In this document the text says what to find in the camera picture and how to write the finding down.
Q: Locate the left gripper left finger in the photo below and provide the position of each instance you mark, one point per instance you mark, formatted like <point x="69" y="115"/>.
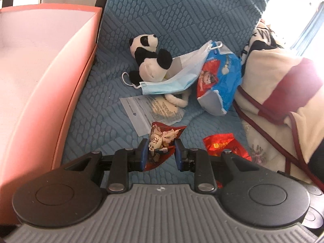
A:
<point x="137" y="158"/>

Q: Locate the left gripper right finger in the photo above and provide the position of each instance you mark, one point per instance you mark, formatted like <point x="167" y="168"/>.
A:
<point x="184" y="157"/>

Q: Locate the red cartoon snack wrapper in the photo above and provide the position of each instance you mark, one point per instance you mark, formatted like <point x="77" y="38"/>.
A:
<point x="161" y="143"/>

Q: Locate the red foil snack wrapper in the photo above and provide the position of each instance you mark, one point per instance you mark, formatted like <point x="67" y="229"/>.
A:
<point x="215" y="144"/>

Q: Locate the blue surgical face mask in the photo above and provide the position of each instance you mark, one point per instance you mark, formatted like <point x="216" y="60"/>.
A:
<point x="191" y="64"/>

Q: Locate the blue red snack bag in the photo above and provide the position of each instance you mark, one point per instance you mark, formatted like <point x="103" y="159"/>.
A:
<point x="218" y="80"/>

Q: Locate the panda plush toy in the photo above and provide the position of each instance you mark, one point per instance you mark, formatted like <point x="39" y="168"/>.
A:
<point x="152" y="65"/>

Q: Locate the clear printed plastic bag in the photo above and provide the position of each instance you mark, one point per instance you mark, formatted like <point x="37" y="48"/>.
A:
<point x="143" y="110"/>

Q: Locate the floral cushion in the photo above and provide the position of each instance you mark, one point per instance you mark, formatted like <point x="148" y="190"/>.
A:
<point x="262" y="152"/>

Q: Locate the cream red black blanket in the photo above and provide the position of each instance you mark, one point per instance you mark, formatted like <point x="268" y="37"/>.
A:
<point x="281" y="97"/>

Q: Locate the orange storage box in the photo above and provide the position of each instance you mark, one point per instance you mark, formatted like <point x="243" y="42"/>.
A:
<point x="47" y="51"/>

